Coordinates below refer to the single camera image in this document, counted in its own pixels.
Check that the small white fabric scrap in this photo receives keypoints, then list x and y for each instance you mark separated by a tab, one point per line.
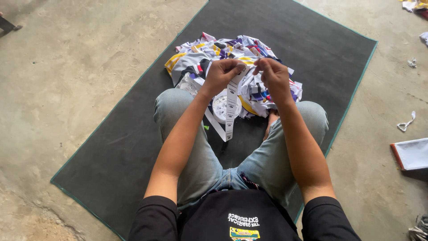
412	62

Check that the white twisted fabric scrap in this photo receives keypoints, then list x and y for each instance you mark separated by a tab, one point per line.
406	123

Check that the person's bare foot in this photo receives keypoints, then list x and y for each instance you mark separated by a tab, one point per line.
270	124

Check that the dark grey green-edged floor mat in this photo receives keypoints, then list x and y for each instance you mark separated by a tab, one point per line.
110	160

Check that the clear plastic bag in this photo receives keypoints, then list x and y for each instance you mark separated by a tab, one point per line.
189	84

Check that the white cloth scrap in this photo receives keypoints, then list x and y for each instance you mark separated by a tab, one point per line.
424	38

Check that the person's right hand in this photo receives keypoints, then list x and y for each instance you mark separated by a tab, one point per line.
276	78

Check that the white printed label tape strip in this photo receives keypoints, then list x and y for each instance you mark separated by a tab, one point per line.
231	103

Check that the grey striped cloth bundle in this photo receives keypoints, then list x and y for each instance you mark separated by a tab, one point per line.
419	229

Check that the pile of colourful fabric pieces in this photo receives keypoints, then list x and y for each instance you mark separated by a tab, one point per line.
200	57

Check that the person's blue jeans legs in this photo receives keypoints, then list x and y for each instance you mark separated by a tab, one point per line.
207	160

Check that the white label tape roll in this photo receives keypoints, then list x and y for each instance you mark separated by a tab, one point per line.
226	108

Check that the person's left hand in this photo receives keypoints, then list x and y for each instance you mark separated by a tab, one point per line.
220	74

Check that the person's black printed shirt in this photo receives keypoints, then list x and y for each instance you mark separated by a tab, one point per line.
240	217

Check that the colourful fabric heap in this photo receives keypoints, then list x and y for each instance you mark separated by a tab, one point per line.
416	6

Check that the white board with orange edge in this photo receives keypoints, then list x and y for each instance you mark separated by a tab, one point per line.
410	154

